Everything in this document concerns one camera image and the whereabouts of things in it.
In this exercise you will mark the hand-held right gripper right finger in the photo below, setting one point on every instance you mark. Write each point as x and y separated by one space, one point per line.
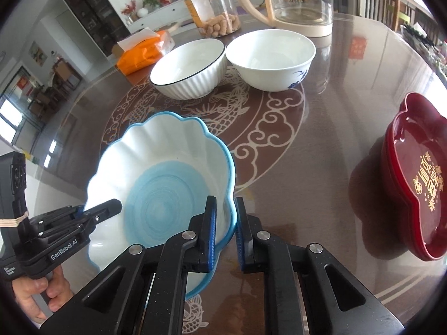
241 242

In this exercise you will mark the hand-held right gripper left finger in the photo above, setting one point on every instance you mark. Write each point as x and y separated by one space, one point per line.
210 237

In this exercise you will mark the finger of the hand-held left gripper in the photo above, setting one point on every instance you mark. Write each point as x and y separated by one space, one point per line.
104 208
59 214

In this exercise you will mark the blue white scalloped bowl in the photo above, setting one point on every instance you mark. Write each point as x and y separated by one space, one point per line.
167 188

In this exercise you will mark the red flower-shaped plate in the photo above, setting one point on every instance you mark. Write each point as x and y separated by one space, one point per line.
388 167
422 181
384 181

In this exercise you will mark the white ribbed bowl dark rim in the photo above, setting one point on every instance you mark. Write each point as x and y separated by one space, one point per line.
188 73

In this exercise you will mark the white bowl blue floral print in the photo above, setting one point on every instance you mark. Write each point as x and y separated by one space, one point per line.
269 59

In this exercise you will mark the person's left hand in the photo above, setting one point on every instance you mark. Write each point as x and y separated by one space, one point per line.
35 293

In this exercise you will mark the wooden dining chairs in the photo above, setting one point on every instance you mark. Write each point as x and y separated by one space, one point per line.
52 87

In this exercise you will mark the orange tissue pack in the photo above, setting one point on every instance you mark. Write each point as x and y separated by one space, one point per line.
139 56

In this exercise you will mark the round wooden board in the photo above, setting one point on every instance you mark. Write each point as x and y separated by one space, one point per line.
167 26

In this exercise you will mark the dark glass display cabinet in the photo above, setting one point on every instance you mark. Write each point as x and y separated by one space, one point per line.
92 10

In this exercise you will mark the round white vase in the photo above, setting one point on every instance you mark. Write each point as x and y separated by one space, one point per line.
142 13

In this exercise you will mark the red flowers in vase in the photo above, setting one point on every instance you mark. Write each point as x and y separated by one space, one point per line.
130 10

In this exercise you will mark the white television cabinet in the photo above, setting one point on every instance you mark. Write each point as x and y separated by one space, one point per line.
164 15

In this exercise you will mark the bushy green potted plant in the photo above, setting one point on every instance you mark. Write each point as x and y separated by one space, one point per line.
152 0

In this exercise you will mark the clear plastic jar of peanuts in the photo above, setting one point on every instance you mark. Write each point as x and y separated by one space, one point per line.
216 7

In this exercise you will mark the glass electric kettle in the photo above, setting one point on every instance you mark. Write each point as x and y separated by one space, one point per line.
297 7

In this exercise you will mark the framed wall picture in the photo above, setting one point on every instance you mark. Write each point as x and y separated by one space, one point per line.
37 53

